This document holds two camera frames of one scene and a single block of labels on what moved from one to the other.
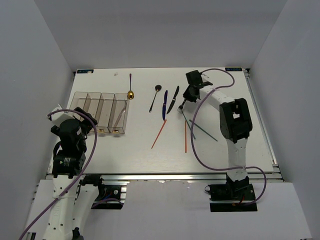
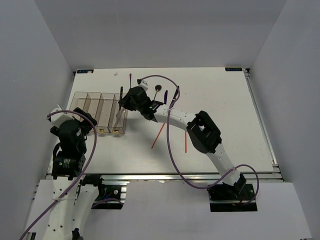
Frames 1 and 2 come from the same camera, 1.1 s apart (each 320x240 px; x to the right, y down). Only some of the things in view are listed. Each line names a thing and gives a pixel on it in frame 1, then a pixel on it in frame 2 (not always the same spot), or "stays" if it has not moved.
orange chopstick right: (185, 136) stays
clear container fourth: (118, 113) stays
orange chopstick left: (159, 133) stays
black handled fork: (180, 108) → (121, 95)
